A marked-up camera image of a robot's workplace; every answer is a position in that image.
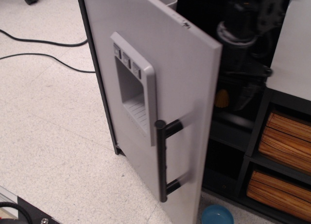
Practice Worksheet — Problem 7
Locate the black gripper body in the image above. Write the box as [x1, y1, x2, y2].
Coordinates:
[218, 40, 273, 86]

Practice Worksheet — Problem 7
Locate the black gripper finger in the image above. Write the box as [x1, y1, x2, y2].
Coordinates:
[233, 83, 260, 111]

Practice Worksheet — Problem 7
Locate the black door handle bar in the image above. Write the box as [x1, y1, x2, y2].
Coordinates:
[155, 119, 187, 203]

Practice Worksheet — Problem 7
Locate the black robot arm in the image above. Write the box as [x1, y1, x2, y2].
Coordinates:
[217, 0, 286, 111]

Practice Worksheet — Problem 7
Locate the yellow toy inside fridge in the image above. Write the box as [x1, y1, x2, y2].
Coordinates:
[214, 89, 229, 108]

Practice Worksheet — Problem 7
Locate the white counter panel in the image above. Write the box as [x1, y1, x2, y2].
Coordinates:
[266, 0, 311, 101]

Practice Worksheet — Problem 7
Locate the upper woven storage basket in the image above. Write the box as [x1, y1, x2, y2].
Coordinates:
[259, 111, 311, 174]

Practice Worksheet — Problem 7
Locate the woven storage basket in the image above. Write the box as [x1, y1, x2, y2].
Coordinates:
[259, 111, 311, 174]
[246, 171, 311, 223]

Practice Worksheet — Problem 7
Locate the grey ice water dispenser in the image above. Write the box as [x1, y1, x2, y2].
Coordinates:
[110, 32, 157, 146]

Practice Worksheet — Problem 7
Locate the lower woven storage basket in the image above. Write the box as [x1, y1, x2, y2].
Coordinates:
[246, 171, 311, 223]

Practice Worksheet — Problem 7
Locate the light blue bowl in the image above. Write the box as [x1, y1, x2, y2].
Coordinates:
[201, 205, 234, 224]

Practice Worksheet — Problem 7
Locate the lower black floor cable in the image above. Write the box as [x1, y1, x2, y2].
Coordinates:
[0, 53, 96, 73]

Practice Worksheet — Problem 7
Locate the black floor cable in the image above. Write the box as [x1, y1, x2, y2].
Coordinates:
[0, 53, 96, 73]
[0, 29, 88, 47]

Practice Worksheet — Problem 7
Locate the upper black floor cable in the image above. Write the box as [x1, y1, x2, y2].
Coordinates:
[0, 29, 88, 47]

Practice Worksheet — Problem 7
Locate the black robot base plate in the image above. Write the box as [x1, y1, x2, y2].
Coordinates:
[0, 196, 61, 224]

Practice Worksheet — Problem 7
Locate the black braided base cable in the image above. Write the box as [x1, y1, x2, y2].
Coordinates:
[0, 201, 32, 224]

